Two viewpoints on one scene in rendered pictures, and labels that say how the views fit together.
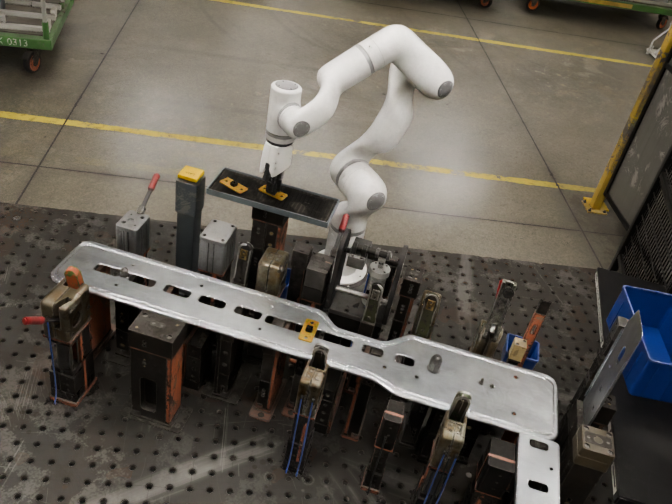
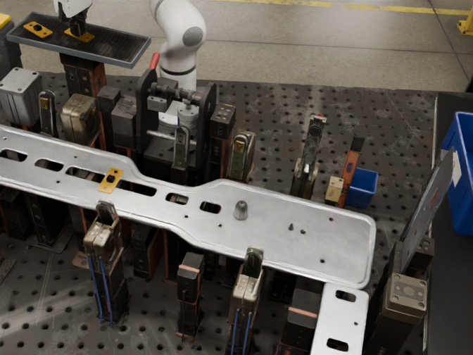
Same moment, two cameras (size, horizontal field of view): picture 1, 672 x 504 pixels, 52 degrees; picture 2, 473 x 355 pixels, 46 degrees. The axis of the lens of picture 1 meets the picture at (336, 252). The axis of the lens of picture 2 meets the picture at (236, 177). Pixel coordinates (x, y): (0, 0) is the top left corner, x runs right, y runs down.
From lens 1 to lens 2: 60 cm
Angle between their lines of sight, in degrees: 10
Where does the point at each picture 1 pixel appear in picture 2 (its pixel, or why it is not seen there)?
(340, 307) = (155, 152)
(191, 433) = (10, 285)
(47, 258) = not seen: outside the picture
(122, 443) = not seen: outside the picture
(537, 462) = (341, 316)
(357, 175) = (171, 9)
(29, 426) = not seen: outside the picture
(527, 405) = (339, 251)
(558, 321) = (405, 148)
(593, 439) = (403, 290)
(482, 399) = (289, 246)
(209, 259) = (13, 110)
